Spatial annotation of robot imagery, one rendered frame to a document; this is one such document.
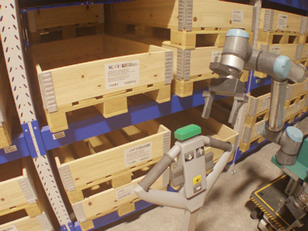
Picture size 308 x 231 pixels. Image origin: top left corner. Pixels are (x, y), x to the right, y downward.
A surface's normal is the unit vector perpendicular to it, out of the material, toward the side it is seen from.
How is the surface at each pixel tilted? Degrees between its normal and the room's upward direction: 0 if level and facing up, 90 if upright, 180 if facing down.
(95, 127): 90
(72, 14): 90
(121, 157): 90
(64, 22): 90
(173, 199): 68
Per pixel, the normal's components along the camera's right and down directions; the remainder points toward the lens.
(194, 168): 0.51, 0.13
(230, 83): -0.81, -0.26
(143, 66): 0.54, 0.39
